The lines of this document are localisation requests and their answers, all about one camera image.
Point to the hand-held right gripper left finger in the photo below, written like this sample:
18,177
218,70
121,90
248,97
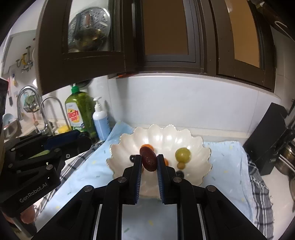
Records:
139,180

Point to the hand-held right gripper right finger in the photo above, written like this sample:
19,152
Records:
160,180

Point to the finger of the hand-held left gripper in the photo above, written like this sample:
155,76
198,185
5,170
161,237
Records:
76,146
62,138

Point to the small black round fruit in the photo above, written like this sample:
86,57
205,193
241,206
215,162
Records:
180,173

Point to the dark purple wrinkled fruit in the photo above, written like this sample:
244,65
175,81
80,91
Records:
132,158

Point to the dark red oval date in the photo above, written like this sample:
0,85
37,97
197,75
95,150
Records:
149,159

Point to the small yellow fruit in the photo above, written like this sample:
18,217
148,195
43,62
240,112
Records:
180,165

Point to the white scalloped ceramic bowl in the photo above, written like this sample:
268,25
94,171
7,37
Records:
161,138

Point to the person's left hand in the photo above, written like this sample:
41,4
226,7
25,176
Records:
28,214

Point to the yellow sponge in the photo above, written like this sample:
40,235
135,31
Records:
63,129

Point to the green dish soap bottle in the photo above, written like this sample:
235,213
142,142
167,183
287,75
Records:
80,110

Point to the white blue pump bottle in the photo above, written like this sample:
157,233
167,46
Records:
101,124

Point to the green round fruit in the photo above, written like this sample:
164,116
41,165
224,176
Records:
183,154

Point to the small orange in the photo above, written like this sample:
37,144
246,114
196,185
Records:
147,146

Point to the thin chrome gooseneck faucet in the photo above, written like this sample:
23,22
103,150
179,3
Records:
53,100

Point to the steel sink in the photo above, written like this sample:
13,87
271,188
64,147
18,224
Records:
13,130

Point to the chrome pull-down faucet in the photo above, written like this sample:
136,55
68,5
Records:
23,92

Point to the light blue speckled cloth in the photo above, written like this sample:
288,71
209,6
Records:
225,175

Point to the grey plaid cloth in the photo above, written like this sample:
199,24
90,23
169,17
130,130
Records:
262,196

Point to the black box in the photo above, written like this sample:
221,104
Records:
265,138

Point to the perforated steel steamer plate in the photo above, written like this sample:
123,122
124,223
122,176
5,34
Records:
89,27

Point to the steel pot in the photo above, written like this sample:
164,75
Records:
285,161

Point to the wall hook rack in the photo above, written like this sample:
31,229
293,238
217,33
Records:
25,60

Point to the dark brown wall cabinet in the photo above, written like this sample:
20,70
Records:
166,32

